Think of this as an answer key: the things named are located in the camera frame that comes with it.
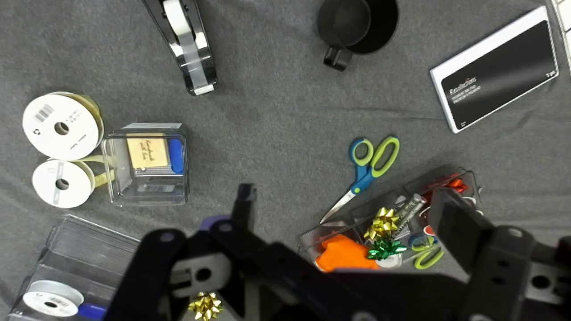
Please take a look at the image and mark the black cup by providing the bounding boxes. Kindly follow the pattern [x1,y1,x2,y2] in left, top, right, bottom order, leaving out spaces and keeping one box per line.
[316,0,402,74]

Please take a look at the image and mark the clear plastic container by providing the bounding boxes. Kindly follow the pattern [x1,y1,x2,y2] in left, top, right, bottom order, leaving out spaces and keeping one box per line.
[100,124,193,209]
[102,122,191,202]

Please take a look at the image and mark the green handled scissors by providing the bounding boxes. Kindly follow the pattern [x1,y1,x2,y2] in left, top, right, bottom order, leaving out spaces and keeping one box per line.
[409,234,448,273]

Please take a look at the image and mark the gold gift bow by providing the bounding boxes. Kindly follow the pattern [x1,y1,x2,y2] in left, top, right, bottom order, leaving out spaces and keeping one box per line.
[188,289,225,321]
[363,206,402,243]

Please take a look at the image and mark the kraft paper tags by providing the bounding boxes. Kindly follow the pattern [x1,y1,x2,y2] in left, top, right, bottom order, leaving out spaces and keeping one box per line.
[125,136,172,175]

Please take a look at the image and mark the green gift bow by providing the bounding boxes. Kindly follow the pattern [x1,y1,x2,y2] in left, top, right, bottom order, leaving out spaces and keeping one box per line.
[366,236,411,263]

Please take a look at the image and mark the clear ridged organizer tray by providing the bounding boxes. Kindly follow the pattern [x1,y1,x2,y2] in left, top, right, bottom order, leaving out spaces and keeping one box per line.
[4,213,143,321]

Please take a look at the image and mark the white grey ribbon spool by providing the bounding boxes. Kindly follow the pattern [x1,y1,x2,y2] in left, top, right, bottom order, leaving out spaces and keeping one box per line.
[20,279,88,320]

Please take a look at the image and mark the black white flat box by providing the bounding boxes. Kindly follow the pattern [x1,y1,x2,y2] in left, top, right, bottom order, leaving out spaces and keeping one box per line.
[429,4,562,136]

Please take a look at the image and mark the blue green scissors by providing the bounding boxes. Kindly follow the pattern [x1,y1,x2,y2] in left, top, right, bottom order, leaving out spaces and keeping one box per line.
[318,134,404,225]

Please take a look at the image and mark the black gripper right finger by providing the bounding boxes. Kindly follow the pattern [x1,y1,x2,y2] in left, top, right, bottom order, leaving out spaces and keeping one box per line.
[427,186,571,321]

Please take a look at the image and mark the small white ribbon spool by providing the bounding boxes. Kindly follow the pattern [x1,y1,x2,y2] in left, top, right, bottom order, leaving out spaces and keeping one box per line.
[31,156,116,211]

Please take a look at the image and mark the blue yellow small tool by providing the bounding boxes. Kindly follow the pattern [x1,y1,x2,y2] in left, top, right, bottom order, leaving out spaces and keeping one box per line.
[75,302,109,321]

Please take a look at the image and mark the red gift bow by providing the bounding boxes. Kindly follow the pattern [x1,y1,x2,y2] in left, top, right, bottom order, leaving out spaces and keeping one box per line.
[445,173,479,200]

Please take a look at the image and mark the large white ribbon spool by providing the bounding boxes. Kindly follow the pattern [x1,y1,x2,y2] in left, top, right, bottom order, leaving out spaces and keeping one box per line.
[20,90,107,163]

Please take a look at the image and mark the grey table cloth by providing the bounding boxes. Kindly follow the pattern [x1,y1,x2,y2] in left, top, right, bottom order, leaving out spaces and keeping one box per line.
[0,0,571,321]

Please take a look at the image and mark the blue ribbon roll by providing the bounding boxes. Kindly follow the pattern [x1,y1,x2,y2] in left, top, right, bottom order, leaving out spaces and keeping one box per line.
[166,136,188,179]

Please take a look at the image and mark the clear tray with bows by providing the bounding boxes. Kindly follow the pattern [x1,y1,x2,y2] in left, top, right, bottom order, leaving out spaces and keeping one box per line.
[298,165,486,279]

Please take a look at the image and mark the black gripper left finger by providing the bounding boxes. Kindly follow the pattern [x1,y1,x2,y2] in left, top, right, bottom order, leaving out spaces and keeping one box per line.
[106,182,336,321]

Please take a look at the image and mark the orange ribbon piece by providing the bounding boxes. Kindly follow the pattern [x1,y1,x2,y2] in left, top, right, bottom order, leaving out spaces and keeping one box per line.
[314,232,382,275]

